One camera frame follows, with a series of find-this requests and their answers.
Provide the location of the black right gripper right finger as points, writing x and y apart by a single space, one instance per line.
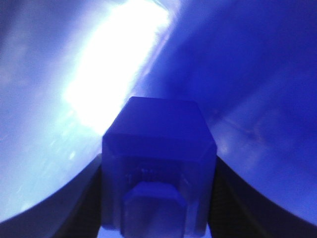
239 211

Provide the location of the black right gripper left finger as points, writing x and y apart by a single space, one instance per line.
71 212

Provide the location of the blue square plastic bottle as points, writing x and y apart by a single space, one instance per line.
158 162

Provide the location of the large blue plastic tote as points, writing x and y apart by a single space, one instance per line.
68 68

